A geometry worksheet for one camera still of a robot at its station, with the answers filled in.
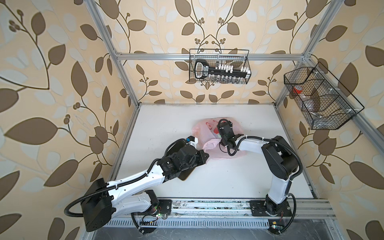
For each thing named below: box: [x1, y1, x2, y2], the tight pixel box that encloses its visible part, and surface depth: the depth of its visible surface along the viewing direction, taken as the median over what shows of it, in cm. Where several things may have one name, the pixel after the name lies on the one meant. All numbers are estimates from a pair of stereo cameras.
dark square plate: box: [178, 167, 196, 181], surface depth 85 cm
